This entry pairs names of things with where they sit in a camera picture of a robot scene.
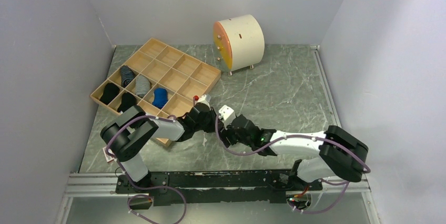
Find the blue underwear white trim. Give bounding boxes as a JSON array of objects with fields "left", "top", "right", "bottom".
[{"left": 152, "top": 88, "right": 168, "bottom": 109}]

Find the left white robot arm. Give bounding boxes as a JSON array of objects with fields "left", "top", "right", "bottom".
[{"left": 100, "top": 103, "right": 216, "bottom": 192}]

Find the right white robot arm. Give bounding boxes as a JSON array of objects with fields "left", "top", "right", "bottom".
[{"left": 214, "top": 115, "right": 371, "bottom": 190}]

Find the wooden compartment tray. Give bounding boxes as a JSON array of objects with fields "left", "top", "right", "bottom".
[{"left": 89, "top": 38, "right": 222, "bottom": 148}]

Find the grey rolled sock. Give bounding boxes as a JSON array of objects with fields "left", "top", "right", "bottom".
[{"left": 135, "top": 75, "right": 151, "bottom": 98}]

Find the black rolled sock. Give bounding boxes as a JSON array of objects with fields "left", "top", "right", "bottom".
[
  {"left": 116, "top": 93, "right": 137, "bottom": 113},
  {"left": 99, "top": 83, "right": 120, "bottom": 105}
]

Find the dark striped rolled sock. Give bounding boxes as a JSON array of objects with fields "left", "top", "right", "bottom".
[{"left": 119, "top": 65, "right": 136, "bottom": 87}]

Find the cream cylindrical drawer cabinet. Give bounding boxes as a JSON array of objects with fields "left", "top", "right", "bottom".
[{"left": 213, "top": 14, "right": 265, "bottom": 76}]

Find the small red white tag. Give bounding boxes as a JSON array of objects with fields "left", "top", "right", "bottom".
[{"left": 102, "top": 147, "right": 114, "bottom": 164}]

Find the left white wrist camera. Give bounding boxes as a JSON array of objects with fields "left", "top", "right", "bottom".
[{"left": 193, "top": 94, "right": 211, "bottom": 109}]

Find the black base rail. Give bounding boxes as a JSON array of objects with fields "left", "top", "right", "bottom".
[{"left": 115, "top": 169, "right": 323, "bottom": 206}]

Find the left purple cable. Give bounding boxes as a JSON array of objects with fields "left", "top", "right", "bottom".
[{"left": 105, "top": 114, "right": 189, "bottom": 224}]

